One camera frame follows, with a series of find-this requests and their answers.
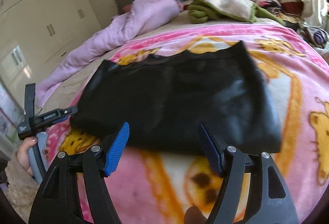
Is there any cream built-in wardrobe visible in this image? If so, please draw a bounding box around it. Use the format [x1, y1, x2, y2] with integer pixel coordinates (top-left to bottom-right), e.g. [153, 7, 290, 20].
[0, 0, 102, 107]

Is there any green and cream blanket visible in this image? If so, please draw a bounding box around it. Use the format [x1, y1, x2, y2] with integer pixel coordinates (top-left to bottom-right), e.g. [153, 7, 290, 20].
[187, 0, 285, 26]

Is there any person's right hand thumb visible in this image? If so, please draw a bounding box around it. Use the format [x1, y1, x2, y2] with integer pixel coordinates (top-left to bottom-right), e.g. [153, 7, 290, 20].
[183, 204, 207, 224]

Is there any patterned cloth bundle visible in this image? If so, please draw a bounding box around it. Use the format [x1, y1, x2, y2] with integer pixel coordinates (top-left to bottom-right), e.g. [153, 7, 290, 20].
[298, 22, 328, 49]

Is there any black leather jacket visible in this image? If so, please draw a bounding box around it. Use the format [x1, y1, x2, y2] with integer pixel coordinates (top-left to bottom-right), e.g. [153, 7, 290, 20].
[70, 42, 282, 154]

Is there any lilac quilted duvet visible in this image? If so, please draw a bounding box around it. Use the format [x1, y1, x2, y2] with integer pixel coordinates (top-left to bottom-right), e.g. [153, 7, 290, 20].
[35, 0, 183, 108]

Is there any person's left hand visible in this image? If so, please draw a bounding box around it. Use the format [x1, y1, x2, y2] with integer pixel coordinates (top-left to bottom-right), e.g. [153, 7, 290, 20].
[16, 137, 38, 176]

